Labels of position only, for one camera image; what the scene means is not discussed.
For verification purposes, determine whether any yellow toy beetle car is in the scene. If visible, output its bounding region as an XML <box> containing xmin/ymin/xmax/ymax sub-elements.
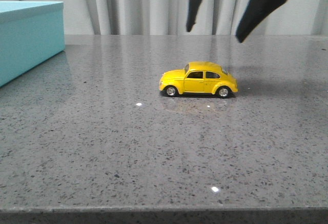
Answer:
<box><xmin>159</xmin><ymin>62</ymin><xmax>238</xmax><ymax>98</ymax></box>

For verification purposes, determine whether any light blue plastic box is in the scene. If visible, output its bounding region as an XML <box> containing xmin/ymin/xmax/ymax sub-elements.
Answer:
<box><xmin>1</xmin><ymin>1</ymin><xmax>65</xmax><ymax>85</ymax></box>

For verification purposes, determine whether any white pleated curtain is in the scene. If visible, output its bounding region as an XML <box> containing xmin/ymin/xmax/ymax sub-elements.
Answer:
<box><xmin>2</xmin><ymin>0</ymin><xmax>327</xmax><ymax>35</ymax></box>

